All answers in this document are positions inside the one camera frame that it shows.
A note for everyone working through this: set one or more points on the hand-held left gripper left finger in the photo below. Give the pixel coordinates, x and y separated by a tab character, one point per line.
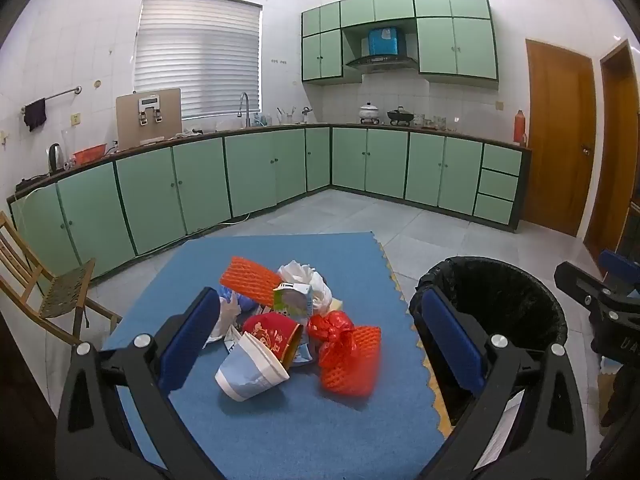
192	335

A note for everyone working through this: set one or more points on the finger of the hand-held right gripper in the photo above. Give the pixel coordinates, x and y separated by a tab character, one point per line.
580	285
620	266

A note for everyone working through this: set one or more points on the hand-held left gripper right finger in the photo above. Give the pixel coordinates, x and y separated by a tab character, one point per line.
452	340

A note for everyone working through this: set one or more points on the white tissue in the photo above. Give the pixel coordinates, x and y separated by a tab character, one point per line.
227	317
300	272

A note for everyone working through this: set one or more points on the blue plastic wrapper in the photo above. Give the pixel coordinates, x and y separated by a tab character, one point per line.
245	302

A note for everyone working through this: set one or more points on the blue white paper cup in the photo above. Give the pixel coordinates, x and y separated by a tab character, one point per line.
247	375

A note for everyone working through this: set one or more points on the black trash bin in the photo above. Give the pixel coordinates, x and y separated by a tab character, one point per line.
505	295

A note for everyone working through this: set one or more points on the red paper cup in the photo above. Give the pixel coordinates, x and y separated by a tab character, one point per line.
270	332

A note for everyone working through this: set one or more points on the orange foam fruit net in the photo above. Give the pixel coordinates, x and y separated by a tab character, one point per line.
250	277
352	365

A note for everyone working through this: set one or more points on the green white milk carton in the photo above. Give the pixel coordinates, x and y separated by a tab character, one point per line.
292	300

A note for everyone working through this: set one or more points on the red plastic bag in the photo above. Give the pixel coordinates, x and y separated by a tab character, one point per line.
327	327

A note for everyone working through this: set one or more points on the cardboard box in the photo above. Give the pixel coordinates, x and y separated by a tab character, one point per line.
604	400

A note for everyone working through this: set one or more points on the yellow foam mat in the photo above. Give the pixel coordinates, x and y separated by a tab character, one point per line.
400	290

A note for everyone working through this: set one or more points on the plain wooden door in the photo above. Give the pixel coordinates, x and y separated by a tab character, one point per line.
617	160

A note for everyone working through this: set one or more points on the wooden chair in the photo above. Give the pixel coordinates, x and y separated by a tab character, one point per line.
60	292

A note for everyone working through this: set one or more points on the green base cabinets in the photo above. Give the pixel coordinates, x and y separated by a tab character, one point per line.
150	195

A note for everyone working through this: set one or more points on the blue foam mat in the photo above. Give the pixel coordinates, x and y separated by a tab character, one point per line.
300	435

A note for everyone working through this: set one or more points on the red thermos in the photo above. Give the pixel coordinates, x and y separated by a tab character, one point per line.
519	127

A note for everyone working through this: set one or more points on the red plastic basin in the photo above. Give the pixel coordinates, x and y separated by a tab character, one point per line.
90	152

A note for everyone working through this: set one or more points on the glass jar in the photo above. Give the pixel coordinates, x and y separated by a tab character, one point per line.
419	121
439	123

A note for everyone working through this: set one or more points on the brown board with device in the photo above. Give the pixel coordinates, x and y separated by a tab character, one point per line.
130	125

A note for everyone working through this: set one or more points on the black cooktop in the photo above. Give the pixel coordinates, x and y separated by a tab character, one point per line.
32	182

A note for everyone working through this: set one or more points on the steel kettle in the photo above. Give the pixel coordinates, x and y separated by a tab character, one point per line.
56	157

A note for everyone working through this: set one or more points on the black wok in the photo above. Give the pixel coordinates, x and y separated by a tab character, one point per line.
400	116

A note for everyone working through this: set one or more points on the metal faucet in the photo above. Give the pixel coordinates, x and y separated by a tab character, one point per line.
245	105

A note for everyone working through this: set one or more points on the utensil holder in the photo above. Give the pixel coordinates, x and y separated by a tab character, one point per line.
286	117

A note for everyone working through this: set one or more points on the white cooking pot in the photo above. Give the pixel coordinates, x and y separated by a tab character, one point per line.
369	111

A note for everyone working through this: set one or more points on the dark towel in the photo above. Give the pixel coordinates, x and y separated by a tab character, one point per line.
35	115

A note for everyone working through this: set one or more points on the white window blind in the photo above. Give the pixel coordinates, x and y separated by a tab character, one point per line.
200	55

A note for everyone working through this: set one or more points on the range hood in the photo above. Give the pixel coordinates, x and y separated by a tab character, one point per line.
385	45

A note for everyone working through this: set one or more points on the green wall cabinets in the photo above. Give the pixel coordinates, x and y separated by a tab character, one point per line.
470	45

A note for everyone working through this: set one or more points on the metal towel rail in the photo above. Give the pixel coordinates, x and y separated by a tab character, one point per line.
60	94

